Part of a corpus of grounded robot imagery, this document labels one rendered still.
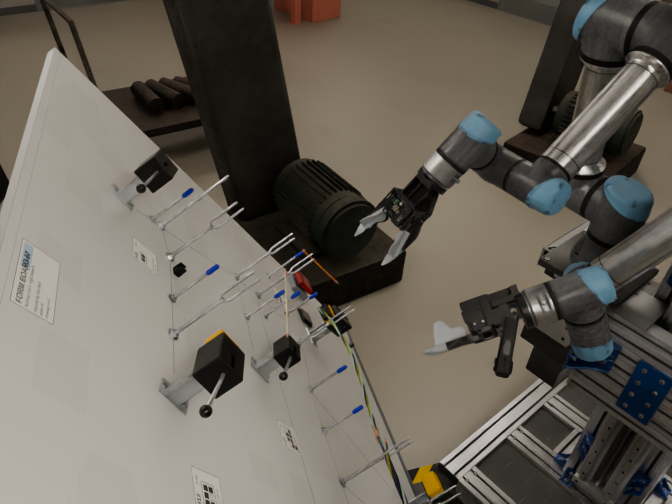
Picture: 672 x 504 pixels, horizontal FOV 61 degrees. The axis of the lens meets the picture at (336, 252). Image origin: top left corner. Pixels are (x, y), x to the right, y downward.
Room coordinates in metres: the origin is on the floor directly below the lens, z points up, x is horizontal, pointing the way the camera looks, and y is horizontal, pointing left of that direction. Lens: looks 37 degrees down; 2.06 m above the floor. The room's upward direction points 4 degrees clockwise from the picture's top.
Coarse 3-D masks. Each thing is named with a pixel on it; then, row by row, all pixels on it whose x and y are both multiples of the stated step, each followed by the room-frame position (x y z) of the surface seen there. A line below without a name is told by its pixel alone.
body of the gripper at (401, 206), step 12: (420, 168) 1.03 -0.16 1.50; (420, 180) 0.99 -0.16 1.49; (396, 192) 1.01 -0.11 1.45; (408, 192) 1.01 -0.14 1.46; (420, 192) 1.00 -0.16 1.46; (432, 192) 1.02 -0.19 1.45; (444, 192) 1.01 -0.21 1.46; (396, 204) 0.99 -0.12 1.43; (408, 204) 0.97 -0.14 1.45; (420, 204) 1.02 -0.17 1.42; (396, 216) 0.97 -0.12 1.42; (408, 216) 0.97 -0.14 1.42; (420, 216) 0.99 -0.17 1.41
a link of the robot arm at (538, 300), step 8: (528, 288) 0.84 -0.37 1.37; (536, 288) 0.83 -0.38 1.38; (544, 288) 0.82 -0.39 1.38; (528, 296) 0.81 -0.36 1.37; (536, 296) 0.81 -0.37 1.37; (544, 296) 0.80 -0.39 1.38; (528, 304) 0.80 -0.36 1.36; (536, 304) 0.79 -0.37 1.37; (544, 304) 0.79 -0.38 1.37; (552, 304) 0.79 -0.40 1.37; (536, 312) 0.78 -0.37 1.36; (544, 312) 0.78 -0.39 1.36; (552, 312) 0.78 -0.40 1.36; (536, 320) 0.78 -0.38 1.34; (544, 320) 0.78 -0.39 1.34; (552, 320) 0.78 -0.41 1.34
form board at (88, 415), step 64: (64, 64) 0.99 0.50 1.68; (64, 128) 0.78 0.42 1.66; (128, 128) 1.00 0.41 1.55; (64, 192) 0.62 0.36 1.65; (0, 256) 0.43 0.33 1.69; (64, 256) 0.50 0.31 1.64; (128, 256) 0.61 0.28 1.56; (192, 256) 0.77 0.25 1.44; (256, 256) 1.04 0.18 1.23; (0, 320) 0.36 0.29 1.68; (64, 320) 0.41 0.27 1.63; (128, 320) 0.49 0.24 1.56; (256, 320) 0.77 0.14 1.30; (320, 320) 1.07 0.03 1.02; (0, 384) 0.29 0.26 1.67; (64, 384) 0.34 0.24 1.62; (128, 384) 0.39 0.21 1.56; (256, 384) 0.58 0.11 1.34; (0, 448) 0.24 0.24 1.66; (64, 448) 0.27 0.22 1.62; (128, 448) 0.32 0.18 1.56; (192, 448) 0.37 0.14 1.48; (256, 448) 0.45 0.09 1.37; (320, 448) 0.57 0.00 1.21
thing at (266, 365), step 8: (288, 336) 0.66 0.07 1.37; (280, 344) 0.65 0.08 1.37; (288, 344) 0.64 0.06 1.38; (296, 344) 0.66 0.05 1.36; (272, 352) 0.64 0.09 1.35; (280, 352) 0.62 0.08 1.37; (288, 352) 0.62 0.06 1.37; (296, 352) 0.63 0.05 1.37; (264, 360) 0.63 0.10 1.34; (272, 360) 0.63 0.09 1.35; (280, 360) 0.62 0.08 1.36; (288, 360) 0.61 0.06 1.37; (296, 360) 0.62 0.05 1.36; (256, 368) 0.62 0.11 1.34; (264, 368) 0.62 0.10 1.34; (272, 368) 0.62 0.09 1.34; (288, 368) 0.62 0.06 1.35; (264, 376) 0.62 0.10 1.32; (280, 376) 0.58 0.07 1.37
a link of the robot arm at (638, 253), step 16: (656, 224) 0.92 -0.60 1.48; (624, 240) 0.94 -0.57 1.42; (640, 240) 0.91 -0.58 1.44; (656, 240) 0.90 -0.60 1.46; (608, 256) 0.93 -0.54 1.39; (624, 256) 0.91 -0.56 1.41; (640, 256) 0.90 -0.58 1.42; (656, 256) 0.89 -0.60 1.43; (608, 272) 0.91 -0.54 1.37; (624, 272) 0.90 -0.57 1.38; (640, 272) 0.89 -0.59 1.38
